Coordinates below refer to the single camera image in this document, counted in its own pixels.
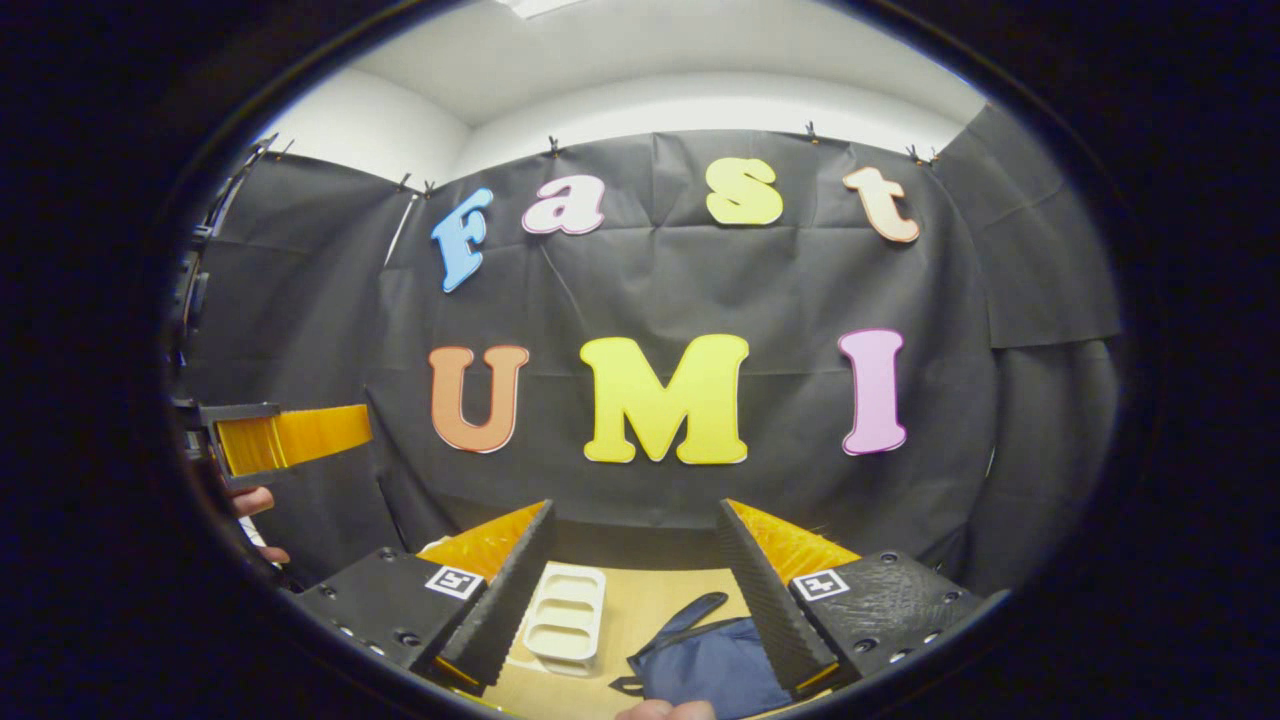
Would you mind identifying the white plastic bookshelf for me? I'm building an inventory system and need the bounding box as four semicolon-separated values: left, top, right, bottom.
521;562;608;678

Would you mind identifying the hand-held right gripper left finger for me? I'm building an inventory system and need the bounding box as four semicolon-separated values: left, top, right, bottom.
295;500;557;698

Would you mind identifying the dark blue schoolbag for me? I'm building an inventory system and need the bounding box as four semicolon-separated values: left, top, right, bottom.
608;592;801;720

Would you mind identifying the black backdrop cloth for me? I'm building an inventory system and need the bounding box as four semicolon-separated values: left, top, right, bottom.
175;100;1127;603

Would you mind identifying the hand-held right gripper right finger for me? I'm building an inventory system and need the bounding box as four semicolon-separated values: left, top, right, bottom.
716;498;1011;696

